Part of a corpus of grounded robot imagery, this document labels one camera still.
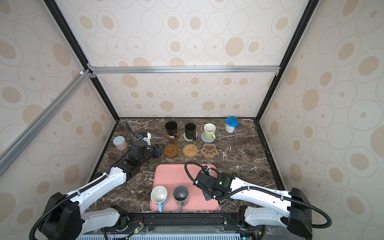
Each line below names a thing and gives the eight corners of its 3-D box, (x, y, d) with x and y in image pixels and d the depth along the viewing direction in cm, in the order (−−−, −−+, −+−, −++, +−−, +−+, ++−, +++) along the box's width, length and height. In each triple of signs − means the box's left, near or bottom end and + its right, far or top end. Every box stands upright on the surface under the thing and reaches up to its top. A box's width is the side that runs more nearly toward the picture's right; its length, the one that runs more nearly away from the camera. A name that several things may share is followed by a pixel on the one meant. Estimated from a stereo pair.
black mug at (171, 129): (166, 141, 108) (163, 131, 99) (168, 130, 114) (165, 120, 106) (177, 141, 108) (175, 131, 99) (178, 131, 114) (177, 120, 106)
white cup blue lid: (225, 133, 111) (227, 124, 104) (224, 124, 116) (226, 116, 109) (236, 133, 111) (239, 124, 104) (234, 125, 116) (237, 116, 109)
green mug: (204, 144, 106) (205, 135, 98) (203, 132, 113) (204, 123, 105) (215, 144, 106) (217, 135, 98) (214, 132, 114) (215, 123, 105)
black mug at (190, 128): (185, 142, 108) (184, 133, 100) (185, 131, 114) (184, 122, 106) (196, 142, 108) (196, 133, 100) (196, 131, 114) (196, 122, 106)
